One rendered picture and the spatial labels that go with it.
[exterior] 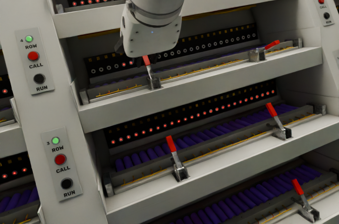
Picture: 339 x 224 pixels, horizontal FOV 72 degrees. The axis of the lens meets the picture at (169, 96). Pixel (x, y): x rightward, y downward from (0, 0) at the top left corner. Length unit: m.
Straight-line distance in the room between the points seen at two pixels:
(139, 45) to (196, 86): 0.16
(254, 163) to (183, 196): 0.17
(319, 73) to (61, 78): 0.63
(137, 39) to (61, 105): 0.19
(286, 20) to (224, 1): 0.24
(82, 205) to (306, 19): 0.68
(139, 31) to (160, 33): 0.04
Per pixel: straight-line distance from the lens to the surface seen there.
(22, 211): 0.56
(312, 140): 0.66
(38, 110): 0.48
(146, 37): 0.40
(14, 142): 0.49
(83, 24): 0.52
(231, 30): 0.78
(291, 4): 0.77
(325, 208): 0.72
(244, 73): 0.56
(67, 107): 0.47
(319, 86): 0.75
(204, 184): 0.51
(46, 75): 0.48
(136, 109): 0.47
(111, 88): 0.53
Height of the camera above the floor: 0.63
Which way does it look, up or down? 4 degrees up
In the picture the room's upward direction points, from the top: 17 degrees counter-clockwise
